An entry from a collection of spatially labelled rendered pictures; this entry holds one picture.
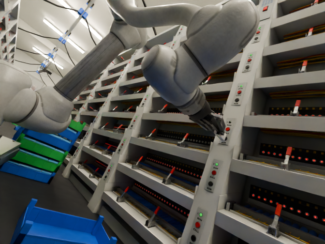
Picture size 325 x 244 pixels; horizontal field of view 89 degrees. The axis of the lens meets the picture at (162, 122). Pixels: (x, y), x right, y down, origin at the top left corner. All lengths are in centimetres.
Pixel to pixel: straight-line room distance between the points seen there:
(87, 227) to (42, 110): 54
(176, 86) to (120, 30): 56
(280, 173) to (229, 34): 43
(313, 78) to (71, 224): 109
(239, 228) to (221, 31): 55
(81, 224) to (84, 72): 67
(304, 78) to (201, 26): 49
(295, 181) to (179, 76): 45
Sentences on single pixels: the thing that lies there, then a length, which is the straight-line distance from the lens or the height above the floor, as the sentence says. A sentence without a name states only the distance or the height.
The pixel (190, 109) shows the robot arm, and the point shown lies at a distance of 49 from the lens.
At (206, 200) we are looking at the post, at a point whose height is 33.
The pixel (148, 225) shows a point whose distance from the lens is 84.
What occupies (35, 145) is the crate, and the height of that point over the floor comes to 20.
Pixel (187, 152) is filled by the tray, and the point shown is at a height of 49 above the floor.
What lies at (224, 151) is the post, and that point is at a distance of 71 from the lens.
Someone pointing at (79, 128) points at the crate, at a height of 42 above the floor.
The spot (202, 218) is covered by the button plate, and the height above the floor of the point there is 27.
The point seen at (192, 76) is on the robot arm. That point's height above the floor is 58.
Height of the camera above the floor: 34
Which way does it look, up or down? 17 degrees up
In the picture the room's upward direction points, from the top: 24 degrees clockwise
